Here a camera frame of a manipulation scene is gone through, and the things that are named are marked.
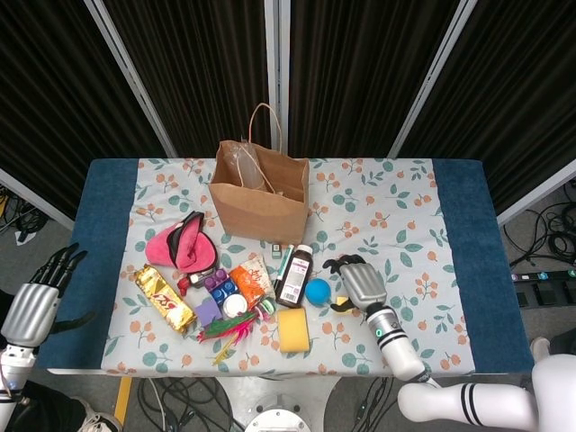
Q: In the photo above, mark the gold foil snack package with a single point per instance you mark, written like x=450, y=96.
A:
x=164, y=299

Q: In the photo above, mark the purple toy building block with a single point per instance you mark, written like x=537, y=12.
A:
x=212, y=283

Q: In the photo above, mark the floral print tablecloth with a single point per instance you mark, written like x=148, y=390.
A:
x=148, y=351

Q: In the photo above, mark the aluminium partition frame post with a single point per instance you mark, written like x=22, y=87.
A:
x=132, y=76
x=432, y=67
x=272, y=67

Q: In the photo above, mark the blue ball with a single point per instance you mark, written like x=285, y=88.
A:
x=315, y=292

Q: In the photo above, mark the pink plush cloth black trim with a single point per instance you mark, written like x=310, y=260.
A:
x=162, y=247

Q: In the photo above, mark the blue velvet table cover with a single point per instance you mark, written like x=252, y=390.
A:
x=103, y=225

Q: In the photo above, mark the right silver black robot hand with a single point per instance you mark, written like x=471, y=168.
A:
x=364, y=288

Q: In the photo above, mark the brown medicine bottle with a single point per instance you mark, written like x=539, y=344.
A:
x=292, y=279

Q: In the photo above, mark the white table pedestal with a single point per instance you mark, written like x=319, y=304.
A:
x=279, y=387

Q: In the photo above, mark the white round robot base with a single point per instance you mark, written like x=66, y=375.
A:
x=279, y=416

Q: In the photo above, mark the blue toy building block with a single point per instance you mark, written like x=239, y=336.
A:
x=222, y=292

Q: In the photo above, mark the aluminium partition frame rail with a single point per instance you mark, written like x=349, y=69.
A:
x=36, y=198
x=535, y=200

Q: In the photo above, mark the person black trouser leg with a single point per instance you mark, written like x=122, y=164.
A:
x=54, y=405

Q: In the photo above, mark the black power strip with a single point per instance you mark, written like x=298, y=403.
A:
x=540, y=275

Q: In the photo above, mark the lilac foam cube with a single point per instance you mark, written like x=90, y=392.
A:
x=206, y=312

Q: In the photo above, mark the colourful feather shuttlecock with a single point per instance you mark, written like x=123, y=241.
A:
x=229, y=326

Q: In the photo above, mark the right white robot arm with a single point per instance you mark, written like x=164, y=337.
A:
x=400, y=351

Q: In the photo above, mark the clear round pin box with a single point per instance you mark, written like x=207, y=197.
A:
x=235, y=306

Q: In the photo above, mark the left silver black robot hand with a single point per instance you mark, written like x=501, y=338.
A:
x=29, y=315

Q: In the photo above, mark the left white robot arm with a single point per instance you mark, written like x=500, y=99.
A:
x=11, y=378

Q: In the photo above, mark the green white marker pen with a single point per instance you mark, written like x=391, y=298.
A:
x=284, y=265

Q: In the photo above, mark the orange snack packet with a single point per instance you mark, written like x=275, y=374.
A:
x=247, y=281

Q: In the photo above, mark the black ribbed partition panel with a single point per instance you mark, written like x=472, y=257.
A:
x=202, y=67
x=360, y=67
x=45, y=90
x=517, y=90

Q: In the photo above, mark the yellow sponge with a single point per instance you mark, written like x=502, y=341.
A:
x=293, y=330

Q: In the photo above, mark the brown paper bag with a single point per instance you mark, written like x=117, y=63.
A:
x=261, y=216

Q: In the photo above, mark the white black sneaker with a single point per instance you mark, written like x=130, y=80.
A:
x=101, y=416

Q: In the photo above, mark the yellow foam cube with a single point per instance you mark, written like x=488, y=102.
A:
x=342, y=299

